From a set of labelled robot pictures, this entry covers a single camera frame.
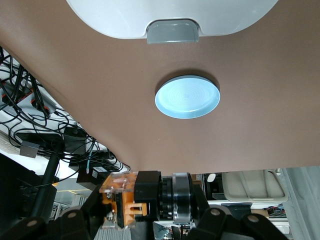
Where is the white lidded storage box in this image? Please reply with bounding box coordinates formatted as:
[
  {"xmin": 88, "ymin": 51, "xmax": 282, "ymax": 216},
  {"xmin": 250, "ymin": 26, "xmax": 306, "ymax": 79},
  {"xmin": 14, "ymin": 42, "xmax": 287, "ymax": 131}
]
[{"xmin": 65, "ymin": 0, "xmax": 280, "ymax": 41}]

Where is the light blue round plate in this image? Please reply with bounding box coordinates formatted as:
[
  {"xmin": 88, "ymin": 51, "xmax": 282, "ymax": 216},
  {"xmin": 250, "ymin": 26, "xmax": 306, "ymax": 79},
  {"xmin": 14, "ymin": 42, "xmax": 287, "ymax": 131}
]
[{"xmin": 154, "ymin": 75, "xmax": 222, "ymax": 120}]

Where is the grey box latch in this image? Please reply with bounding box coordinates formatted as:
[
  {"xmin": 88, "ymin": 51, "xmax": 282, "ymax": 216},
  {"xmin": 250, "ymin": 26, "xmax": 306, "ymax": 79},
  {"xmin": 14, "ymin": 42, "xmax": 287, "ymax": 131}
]
[{"xmin": 146, "ymin": 19, "xmax": 200, "ymax": 46}]

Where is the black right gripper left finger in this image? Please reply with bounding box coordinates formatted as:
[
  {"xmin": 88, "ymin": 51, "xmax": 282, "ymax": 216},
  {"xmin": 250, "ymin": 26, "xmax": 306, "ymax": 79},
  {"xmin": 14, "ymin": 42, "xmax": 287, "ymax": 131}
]
[{"xmin": 0, "ymin": 184, "xmax": 111, "ymax": 240}]

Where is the small grey hub box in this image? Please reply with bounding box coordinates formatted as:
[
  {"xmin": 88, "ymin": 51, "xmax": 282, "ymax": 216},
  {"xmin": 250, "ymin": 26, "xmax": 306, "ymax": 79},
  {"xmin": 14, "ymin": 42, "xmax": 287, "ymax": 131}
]
[{"xmin": 19, "ymin": 142, "xmax": 41, "ymax": 159}]

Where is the tangled black cable bundle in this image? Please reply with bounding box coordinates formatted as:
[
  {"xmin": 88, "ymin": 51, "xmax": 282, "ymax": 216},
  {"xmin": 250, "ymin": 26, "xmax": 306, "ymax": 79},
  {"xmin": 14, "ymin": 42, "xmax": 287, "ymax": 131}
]
[{"xmin": 0, "ymin": 44, "xmax": 131, "ymax": 177}]

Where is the black tripod pole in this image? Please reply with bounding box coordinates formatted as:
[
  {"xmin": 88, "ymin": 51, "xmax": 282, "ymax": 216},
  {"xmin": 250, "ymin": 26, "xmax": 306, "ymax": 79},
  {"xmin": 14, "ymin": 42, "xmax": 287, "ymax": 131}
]
[{"xmin": 29, "ymin": 154, "xmax": 60, "ymax": 222}]

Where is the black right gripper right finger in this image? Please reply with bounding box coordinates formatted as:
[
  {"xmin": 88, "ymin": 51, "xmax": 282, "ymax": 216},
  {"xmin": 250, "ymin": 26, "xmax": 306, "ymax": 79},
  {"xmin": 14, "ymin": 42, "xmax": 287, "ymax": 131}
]
[{"xmin": 191, "ymin": 186, "xmax": 291, "ymax": 240}]

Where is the beige plastic crate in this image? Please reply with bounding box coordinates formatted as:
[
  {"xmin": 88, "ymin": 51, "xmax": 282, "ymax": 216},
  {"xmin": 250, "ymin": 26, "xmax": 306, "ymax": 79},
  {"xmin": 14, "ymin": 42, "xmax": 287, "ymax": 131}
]
[{"xmin": 221, "ymin": 169, "xmax": 289, "ymax": 202}]

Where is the black power adapter box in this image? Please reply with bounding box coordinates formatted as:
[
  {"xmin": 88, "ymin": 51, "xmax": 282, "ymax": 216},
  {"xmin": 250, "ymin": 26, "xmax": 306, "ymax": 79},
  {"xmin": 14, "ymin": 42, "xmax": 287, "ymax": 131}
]
[{"xmin": 76, "ymin": 165, "xmax": 111, "ymax": 191}]

